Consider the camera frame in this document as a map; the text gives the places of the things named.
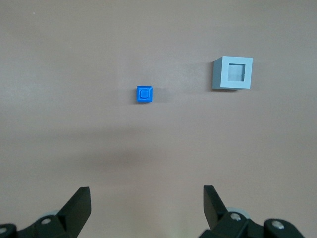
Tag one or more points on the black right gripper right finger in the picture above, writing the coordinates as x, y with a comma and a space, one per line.
214, 210

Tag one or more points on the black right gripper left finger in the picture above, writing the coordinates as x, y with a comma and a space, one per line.
74, 210

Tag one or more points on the small blue square part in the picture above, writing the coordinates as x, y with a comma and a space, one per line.
144, 94

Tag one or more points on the gray square base block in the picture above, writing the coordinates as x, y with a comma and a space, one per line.
224, 74

